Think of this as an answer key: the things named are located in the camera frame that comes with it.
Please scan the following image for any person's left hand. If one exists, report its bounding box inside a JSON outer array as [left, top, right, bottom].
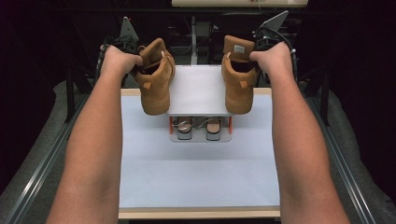
[[100, 44, 144, 76]]

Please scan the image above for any silver strap heeled sandal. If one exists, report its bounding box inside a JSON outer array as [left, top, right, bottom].
[[199, 116, 224, 142], [171, 116, 197, 141]]

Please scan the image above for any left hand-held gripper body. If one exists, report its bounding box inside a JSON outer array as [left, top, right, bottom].
[[106, 16, 140, 54]]

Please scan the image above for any white table mat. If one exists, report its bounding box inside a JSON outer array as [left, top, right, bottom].
[[119, 94, 281, 209]]

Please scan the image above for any white desk leg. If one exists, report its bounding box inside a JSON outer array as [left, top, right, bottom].
[[190, 15, 200, 65]]

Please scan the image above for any tan suede boot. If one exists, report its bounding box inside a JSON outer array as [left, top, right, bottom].
[[220, 35, 260, 116], [132, 37, 177, 117]]

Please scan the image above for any black metal stand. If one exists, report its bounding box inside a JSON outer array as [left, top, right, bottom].
[[303, 66, 331, 127], [64, 62, 94, 124]]

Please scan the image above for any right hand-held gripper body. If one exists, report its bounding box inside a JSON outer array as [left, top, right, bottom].
[[252, 9, 290, 52]]

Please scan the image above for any aluminium frame rail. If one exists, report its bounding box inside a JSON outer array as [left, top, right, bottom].
[[3, 92, 90, 224], [306, 92, 378, 224]]

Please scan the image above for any person's right hand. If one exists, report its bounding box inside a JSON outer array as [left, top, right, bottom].
[[248, 42, 294, 77]]

